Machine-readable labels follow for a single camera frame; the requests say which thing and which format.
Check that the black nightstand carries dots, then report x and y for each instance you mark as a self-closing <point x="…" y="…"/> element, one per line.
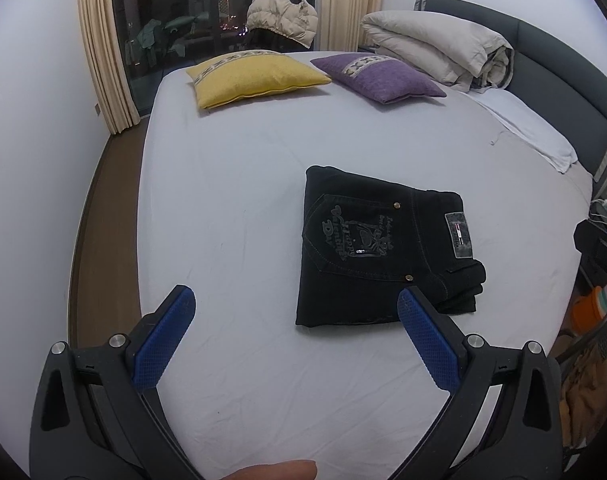
<point x="601" y="250"/>

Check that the white bed pillow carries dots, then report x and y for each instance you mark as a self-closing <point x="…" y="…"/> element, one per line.
<point x="528" y="127"/>

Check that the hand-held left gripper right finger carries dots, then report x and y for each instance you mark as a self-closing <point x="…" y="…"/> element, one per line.
<point x="428" y="340"/>

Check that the brown cloth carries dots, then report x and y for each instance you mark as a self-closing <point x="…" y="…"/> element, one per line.
<point x="588" y="400"/>

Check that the person's left hand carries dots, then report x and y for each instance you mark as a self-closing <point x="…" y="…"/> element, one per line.
<point x="273" y="471"/>

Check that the purple pillow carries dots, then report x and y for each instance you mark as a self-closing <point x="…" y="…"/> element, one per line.
<point x="383" y="77"/>

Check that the beige curtain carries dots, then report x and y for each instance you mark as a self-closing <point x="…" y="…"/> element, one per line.
<point x="348" y="0"/>
<point x="103" y="45"/>

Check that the orange container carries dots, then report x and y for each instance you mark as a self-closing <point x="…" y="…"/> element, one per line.
<point x="588" y="312"/>

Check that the yellow pillow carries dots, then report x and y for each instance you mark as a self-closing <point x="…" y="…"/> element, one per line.
<point x="253" y="77"/>

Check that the black denim pants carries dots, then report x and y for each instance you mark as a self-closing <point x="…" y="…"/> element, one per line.
<point x="363" y="280"/>

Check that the bed with white sheet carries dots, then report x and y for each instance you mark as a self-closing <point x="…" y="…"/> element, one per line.
<point x="223" y="200"/>

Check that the dark glass window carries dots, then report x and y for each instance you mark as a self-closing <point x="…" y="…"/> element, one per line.
<point x="183" y="20"/>

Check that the grey bed headboard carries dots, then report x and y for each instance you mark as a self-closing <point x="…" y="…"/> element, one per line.
<point x="558" y="60"/>

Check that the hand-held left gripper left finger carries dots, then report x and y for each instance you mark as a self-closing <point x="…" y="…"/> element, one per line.
<point x="166" y="332"/>

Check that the folded beige duvet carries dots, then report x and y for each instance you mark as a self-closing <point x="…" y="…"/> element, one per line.
<point x="423" y="40"/>

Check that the beige puffer jacket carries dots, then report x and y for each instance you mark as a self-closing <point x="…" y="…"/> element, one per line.
<point x="278" y="12"/>

